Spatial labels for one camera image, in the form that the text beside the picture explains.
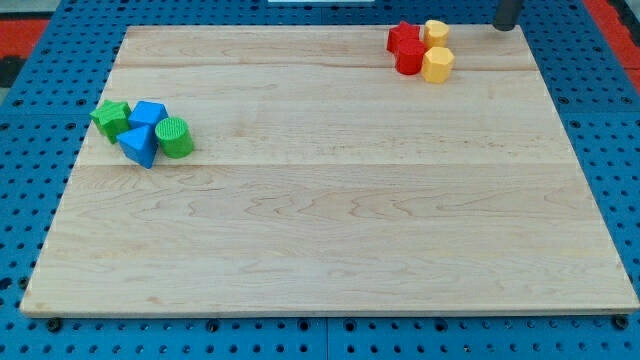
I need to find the red cylinder block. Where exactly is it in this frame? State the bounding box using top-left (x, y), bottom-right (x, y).
top-left (395, 39), bottom-right (425, 75)

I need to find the red star block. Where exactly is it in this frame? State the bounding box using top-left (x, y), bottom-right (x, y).
top-left (386, 20), bottom-right (420, 53)

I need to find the blue triangle block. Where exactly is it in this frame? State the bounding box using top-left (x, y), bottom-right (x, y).
top-left (116, 125), bottom-right (158, 169)

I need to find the blue cube block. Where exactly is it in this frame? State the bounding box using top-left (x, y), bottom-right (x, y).
top-left (128, 101), bottom-right (168, 129)

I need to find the yellow hexagon block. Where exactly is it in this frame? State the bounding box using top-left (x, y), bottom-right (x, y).
top-left (421, 47), bottom-right (455, 84)

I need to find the yellow block at back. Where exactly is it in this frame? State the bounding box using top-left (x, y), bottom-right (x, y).
top-left (423, 19), bottom-right (450, 50)

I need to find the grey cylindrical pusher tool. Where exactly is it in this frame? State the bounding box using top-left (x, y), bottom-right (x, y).
top-left (492, 0), bottom-right (524, 32)

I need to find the wooden board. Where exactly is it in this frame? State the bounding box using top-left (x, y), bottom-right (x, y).
top-left (21, 25), bottom-right (639, 318)

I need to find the green cylinder block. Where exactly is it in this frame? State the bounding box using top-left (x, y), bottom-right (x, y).
top-left (155, 117), bottom-right (194, 159)

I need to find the green star block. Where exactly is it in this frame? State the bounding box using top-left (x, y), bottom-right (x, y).
top-left (90, 100), bottom-right (131, 144)

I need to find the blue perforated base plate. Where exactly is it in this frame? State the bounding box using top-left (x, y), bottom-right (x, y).
top-left (1, 1), bottom-right (639, 359)

